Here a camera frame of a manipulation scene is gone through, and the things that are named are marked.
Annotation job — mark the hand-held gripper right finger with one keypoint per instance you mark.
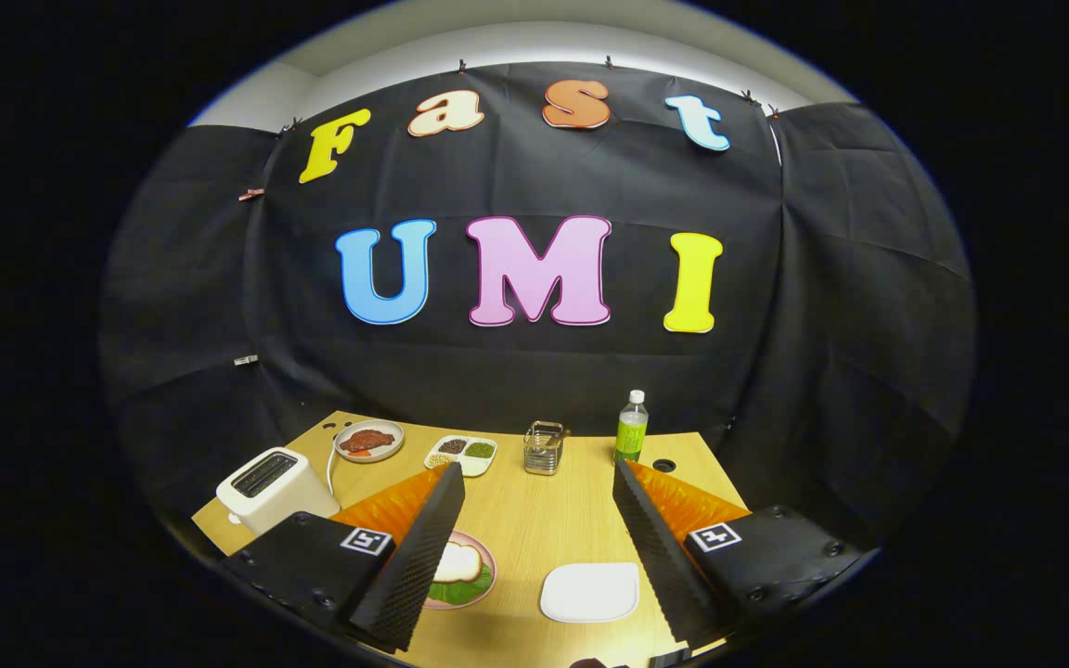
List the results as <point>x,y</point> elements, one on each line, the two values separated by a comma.
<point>660,557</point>

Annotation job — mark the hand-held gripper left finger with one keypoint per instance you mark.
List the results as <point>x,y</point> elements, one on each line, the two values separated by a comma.
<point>423,547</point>

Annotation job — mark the toasted bread slice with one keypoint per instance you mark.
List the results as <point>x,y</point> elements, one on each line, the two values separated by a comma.
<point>457,562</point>

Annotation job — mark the green lettuce leaf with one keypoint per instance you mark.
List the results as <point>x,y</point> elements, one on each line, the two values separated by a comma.
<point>470,592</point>

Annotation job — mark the pink round plate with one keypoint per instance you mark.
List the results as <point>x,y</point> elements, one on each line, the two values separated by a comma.
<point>489,559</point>

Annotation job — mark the white square plate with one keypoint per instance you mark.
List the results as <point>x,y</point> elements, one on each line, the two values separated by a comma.
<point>590,594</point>

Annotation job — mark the black round table grommet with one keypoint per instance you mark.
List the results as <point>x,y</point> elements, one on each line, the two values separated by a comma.
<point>663,464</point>

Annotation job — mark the white divided dish with beans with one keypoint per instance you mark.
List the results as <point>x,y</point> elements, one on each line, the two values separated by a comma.
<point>474,467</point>

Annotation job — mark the round white plate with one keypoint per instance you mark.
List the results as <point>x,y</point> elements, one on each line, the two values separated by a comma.
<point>395,436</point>

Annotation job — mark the brown meat steak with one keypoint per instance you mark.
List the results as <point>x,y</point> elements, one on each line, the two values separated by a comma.
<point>367,440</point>

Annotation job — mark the green label water bottle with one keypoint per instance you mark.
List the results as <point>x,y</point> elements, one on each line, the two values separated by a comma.
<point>631,431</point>

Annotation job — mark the white toaster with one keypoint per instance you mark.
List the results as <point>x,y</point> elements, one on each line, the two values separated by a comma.
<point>284,499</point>

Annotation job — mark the black backdrop cloth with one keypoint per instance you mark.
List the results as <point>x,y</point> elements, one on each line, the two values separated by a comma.
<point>516,176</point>

